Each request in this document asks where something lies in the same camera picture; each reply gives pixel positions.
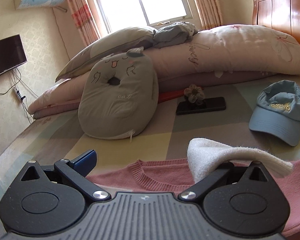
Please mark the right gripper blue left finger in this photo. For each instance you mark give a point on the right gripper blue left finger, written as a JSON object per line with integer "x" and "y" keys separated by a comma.
{"x": 73, "y": 173}

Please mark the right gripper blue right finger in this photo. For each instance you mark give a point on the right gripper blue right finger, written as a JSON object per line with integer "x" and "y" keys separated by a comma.
{"x": 198, "y": 191}

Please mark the pink and white sweater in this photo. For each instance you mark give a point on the pink and white sweater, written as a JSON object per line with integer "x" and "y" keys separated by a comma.
{"x": 203, "y": 157}

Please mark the grey cat face cushion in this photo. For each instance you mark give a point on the grey cat face cushion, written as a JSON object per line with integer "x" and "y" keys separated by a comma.
{"x": 120, "y": 96}

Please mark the white power strip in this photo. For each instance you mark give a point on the white power strip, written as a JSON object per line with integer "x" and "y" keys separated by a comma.
{"x": 19, "y": 96}

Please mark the black phone with flower holder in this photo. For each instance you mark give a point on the black phone with flower holder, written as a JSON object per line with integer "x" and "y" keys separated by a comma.
{"x": 195, "y": 102}

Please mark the blue baseball cap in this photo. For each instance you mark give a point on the blue baseball cap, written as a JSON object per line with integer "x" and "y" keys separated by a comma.
{"x": 277, "y": 112}

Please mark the grey pillow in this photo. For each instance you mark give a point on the grey pillow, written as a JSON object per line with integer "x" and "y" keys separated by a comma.
{"x": 118, "y": 42}

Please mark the pink floral folded quilt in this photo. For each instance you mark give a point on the pink floral folded quilt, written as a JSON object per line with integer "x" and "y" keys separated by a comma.
{"x": 222, "y": 55}

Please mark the folded grey-green cloth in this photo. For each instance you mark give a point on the folded grey-green cloth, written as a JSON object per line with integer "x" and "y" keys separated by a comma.
{"x": 174, "y": 34}

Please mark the window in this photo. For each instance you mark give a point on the window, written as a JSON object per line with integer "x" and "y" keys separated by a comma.
{"x": 119, "y": 14}

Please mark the pink floral curtain left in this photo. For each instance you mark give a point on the pink floral curtain left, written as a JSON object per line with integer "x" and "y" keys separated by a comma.
{"x": 84, "y": 21}

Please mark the pink floral curtain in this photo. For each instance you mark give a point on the pink floral curtain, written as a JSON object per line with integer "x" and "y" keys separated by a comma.
{"x": 209, "y": 13}
{"x": 84, "y": 21}

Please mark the pink floral curtain right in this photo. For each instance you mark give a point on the pink floral curtain right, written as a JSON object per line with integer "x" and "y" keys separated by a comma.
{"x": 209, "y": 13}

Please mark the wall mounted television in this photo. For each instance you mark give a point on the wall mounted television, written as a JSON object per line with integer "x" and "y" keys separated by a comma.
{"x": 12, "y": 53}

